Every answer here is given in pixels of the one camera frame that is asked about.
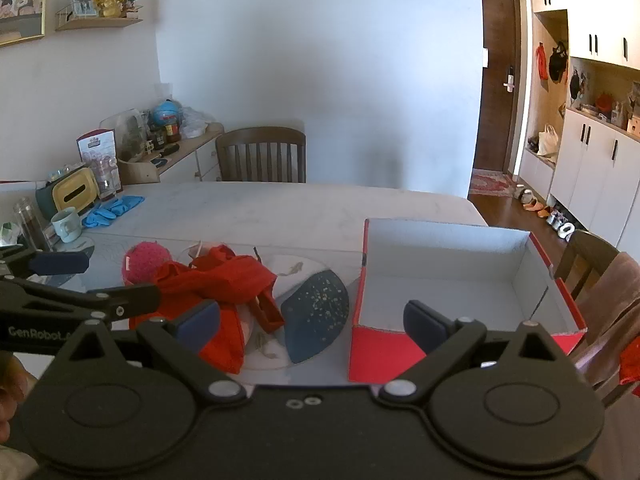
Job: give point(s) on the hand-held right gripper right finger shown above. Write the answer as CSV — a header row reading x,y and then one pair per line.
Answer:
x,y
425,324

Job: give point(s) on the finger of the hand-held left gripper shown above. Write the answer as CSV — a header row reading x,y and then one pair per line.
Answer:
x,y
60,263
130,297

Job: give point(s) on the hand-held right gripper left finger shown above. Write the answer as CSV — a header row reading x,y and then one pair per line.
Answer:
x,y
200,325

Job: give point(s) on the pink plush fruit toy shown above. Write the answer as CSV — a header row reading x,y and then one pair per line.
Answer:
x,y
145,260

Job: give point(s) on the red cloth bag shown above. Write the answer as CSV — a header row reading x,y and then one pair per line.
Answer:
x,y
220,280

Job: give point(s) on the red cardboard box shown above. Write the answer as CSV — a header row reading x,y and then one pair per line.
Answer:
x,y
450,260

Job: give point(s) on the person's left hand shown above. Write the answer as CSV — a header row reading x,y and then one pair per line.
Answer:
x,y
6,395

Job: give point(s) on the pale green mug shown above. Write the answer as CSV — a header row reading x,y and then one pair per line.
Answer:
x,y
67,227

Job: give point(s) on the glass bottle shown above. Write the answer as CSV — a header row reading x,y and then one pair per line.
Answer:
x,y
32,225

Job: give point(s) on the blue disposable glove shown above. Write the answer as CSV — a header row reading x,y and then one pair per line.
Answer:
x,y
122,204
97,218

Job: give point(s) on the green white packet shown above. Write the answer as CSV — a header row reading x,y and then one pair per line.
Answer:
x,y
7,234

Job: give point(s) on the yellow teal tissue box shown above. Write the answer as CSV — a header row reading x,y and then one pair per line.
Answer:
x,y
75,191

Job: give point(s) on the red bottle gift box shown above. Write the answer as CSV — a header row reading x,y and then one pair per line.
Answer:
x,y
97,150

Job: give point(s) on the beige storage basket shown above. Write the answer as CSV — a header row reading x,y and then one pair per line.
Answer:
x,y
137,171

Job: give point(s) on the clear plastic container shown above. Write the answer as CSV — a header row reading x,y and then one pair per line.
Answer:
x,y
125,130

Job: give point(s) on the black remote control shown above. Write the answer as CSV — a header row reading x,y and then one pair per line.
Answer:
x,y
168,149

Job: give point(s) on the patterned door rug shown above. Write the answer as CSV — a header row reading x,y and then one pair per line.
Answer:
x,y
492,182

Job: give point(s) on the wooden sideboard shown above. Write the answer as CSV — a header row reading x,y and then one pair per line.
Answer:
x,y
205,157

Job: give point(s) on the dark glass jar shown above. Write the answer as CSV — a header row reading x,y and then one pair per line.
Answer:
x,y
156,136
172,129

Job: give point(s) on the row of shoes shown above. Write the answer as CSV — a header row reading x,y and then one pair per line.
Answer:
x,y
537,206

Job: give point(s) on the wooden dining chair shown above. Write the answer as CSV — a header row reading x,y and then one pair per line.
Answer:
x,y
260,136
585,255

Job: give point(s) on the blue globe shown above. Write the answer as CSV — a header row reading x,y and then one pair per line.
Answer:
x,y
166,111

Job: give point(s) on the white plastic bag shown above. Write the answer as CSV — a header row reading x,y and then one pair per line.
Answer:
x,y
194,122

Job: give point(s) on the mauve towel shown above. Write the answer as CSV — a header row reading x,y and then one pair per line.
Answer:
x,y
615,305

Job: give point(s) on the red cloth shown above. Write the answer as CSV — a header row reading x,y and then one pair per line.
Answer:
x,y
631,362

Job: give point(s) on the white tote bag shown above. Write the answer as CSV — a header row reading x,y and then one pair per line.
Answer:
x,y
549,145

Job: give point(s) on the brown door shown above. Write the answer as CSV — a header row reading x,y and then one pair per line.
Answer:
x,y
500,85

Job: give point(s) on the silver door lock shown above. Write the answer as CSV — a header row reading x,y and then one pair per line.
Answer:
x,y
509,79

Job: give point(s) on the photo card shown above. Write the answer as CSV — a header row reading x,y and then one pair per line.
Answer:
x,y
83,1

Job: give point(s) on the red hanging bag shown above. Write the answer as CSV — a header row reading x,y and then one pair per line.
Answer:
x,y
542,62

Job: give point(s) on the black hanging bag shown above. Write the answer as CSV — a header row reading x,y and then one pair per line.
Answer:
x,y
558,62

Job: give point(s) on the white upper cabinet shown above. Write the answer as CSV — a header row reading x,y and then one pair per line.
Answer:
x,y
600,10

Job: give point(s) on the wooden wall shelf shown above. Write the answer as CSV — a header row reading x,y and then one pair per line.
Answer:
x,y
100,23

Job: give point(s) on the framed wall picture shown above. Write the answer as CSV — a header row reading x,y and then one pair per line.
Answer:
x,y
20,5

